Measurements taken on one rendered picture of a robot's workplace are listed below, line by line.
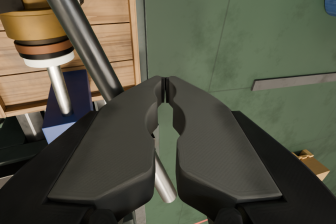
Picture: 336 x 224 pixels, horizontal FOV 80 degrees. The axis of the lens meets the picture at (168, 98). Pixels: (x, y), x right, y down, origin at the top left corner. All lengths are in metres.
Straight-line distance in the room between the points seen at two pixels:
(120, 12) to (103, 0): 0.04
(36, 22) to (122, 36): 0.29
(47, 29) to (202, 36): 1.49
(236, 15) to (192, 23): 0.40
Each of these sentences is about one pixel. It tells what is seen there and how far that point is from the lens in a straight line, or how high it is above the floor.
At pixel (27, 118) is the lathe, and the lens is 0.69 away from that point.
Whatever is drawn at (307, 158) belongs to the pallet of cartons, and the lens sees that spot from 4.15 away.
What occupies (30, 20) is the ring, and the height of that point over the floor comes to 1.12.
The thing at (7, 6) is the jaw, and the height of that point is 1.13.
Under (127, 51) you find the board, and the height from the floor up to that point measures 0.89.
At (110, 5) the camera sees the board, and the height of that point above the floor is 0.89.
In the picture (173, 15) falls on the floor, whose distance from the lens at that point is 1.57.
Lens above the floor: 1.42
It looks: 52 degrees down
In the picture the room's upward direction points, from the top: 144 degrees clockwise
